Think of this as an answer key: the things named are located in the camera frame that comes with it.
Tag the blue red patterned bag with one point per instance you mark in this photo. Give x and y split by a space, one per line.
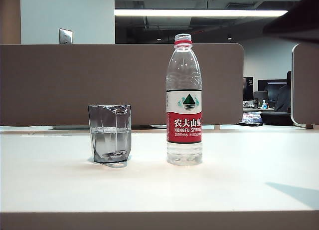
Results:
250 119

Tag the narrow brown desk partition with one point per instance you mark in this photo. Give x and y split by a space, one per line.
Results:
306 90

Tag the metal wall switch plate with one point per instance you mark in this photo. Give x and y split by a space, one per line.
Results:
66 36

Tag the small blue spray bottle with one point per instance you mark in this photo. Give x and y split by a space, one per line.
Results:
264 104

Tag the grey faceted glass mug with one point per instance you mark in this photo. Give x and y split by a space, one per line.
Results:
109 145

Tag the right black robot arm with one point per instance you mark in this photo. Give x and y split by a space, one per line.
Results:
299 23

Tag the wide brown desk partition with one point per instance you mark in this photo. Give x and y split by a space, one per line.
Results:
74 85

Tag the long white ceiling light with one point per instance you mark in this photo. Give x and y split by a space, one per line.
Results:
199 12

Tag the black round cushion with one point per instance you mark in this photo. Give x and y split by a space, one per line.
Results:
276 119

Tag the black computer monitor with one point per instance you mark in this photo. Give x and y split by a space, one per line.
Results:
271 87

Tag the dark grey jacket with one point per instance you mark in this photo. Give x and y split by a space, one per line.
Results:
282 100

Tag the dark panel with numeral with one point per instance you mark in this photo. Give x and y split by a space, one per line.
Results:
248 90

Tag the clear water bottle red label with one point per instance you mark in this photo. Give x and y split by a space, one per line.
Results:
184 120

